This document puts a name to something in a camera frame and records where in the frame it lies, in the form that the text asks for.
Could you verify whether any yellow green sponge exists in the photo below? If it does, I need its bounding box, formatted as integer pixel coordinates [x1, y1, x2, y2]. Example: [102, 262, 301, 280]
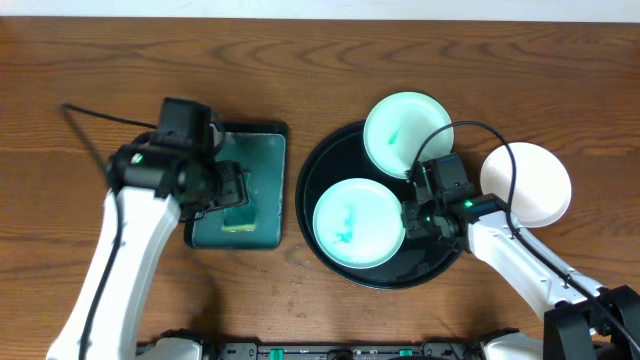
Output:
[221, 203, 257, 232]

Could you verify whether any mint green plate with stain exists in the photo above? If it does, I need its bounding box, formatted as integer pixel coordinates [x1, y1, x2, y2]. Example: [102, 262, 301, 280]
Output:
[312, 178, 405, 269]

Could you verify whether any white plate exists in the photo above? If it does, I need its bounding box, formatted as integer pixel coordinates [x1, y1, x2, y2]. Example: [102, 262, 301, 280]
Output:
[480, 142, 572, 228]

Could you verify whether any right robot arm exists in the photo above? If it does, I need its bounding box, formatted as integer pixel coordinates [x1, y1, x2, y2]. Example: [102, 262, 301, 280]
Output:
[402, 194, 639, 359]

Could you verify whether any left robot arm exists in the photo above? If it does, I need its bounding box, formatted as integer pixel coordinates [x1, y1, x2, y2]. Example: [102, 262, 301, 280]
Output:
[47, 130, 248, 359]

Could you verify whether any black rectangular water tray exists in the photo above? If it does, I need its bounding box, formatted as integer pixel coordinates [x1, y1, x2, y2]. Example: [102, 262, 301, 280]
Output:
[184, 122, 288, 250]

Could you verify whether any black round tray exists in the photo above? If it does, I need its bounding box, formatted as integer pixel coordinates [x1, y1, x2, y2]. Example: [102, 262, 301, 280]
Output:
[295, 122, 462, 290]

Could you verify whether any right black cable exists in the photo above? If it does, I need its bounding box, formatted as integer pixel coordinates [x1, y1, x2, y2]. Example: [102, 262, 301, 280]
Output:
[407, 119, 640, 359]

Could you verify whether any black cable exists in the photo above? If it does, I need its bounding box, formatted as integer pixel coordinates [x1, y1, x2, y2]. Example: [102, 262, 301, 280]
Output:
[407, 119, 640, 359]
[59, 102, 166, 360]

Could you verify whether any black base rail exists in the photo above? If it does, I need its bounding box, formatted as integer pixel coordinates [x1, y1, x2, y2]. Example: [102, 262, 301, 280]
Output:
[137, 327, 544, 360]

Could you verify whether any left black cable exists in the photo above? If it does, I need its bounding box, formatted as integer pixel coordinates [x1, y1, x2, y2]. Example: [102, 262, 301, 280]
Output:
[59, 102, 166, 360]

